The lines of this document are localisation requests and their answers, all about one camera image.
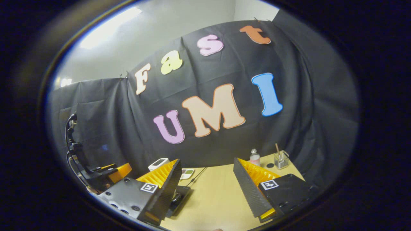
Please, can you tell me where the clear bottle with pink label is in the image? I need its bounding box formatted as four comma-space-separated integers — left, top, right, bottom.
249, 149, 260, 167

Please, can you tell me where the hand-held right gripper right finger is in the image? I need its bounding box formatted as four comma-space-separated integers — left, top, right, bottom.
233, 157, 318, 223

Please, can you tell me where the black power cable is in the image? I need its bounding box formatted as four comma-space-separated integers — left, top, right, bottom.
189, 167, 207, 186

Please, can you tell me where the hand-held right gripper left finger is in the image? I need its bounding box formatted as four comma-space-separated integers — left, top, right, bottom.
98, 159, 182, 226

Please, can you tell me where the black induction cooktop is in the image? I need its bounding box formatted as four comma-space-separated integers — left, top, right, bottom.
165, 185, 192, 218

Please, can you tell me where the clear glass cup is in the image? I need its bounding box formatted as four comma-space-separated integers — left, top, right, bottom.
274, 151, 289, 170

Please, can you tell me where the white toaster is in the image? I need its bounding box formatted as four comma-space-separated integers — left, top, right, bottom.
148, 158, 170, 172

